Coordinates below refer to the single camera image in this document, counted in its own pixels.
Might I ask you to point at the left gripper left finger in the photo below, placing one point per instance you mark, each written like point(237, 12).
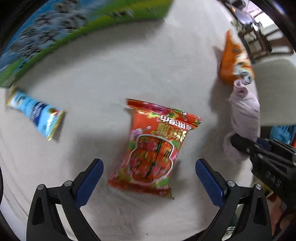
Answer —
point(44, 222)

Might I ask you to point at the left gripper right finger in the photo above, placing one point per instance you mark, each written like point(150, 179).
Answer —
point(254, 220)

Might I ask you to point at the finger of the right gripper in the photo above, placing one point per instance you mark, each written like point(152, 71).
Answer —
point(245, 145)
point(266, 144)

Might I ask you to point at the lilac plush towel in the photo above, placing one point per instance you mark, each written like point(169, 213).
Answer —
point(245, 119)

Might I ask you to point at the orange panda snack bag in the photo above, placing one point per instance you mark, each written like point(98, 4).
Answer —
point(235, 63)

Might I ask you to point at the red snack bag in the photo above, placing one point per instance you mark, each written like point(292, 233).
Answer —
point(156, 137)

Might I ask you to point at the grey chair seat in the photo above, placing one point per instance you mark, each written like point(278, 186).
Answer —
point(275, 85)

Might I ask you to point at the dark wooden chair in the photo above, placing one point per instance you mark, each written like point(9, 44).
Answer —
point(260, 44)

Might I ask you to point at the blue wafer packet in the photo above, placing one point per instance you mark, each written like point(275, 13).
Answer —
point(45, 117)

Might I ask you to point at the grey table cloth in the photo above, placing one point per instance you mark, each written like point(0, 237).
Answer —
point(171, 62)

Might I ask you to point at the open cardboard box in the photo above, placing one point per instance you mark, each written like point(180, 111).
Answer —
point(37, 28)

